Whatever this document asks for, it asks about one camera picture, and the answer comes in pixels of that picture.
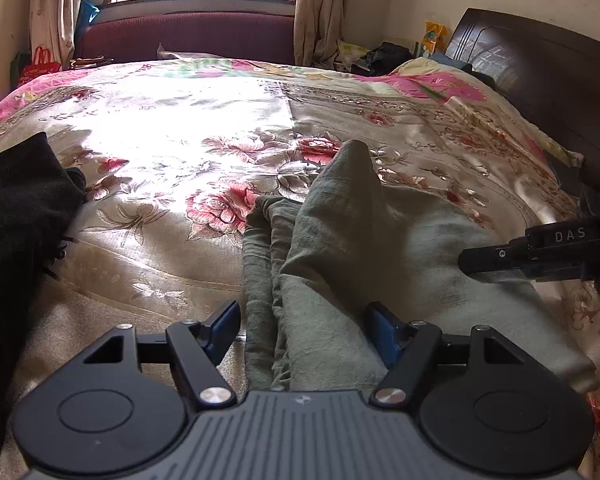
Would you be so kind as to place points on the beige curtain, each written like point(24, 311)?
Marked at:
point(317, 29)
point(52, 26)

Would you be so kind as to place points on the beige left curtain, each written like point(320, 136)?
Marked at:
point(52, 26)

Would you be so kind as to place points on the dark wooden headboard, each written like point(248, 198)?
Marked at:
point(550, 74)

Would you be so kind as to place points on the black cloth garment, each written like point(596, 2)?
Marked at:
point(38, 201)

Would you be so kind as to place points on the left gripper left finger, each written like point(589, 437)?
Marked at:
point(197, 349)

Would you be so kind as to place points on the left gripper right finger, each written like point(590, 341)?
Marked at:
point(407, 351)

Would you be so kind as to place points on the maroon upholstered bench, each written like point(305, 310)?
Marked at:
point(250, 36)

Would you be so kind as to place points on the yellow orange package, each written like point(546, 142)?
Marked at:
point(434, 38)

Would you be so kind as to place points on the black clothes pile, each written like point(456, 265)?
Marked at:
point(387, 57)

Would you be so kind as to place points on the red gift bag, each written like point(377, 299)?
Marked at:
point(42, 63)

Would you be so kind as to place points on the blue bag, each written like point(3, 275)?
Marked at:
point(88, 11)

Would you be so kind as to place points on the floral satin bedspread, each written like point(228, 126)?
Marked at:
point(175, 155)

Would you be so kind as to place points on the beige right curtain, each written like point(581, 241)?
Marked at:
point(317, 29)

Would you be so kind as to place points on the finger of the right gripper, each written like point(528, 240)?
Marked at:
point(499, 263)

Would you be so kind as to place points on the olive green pants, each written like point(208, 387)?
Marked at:
point(312, 268)

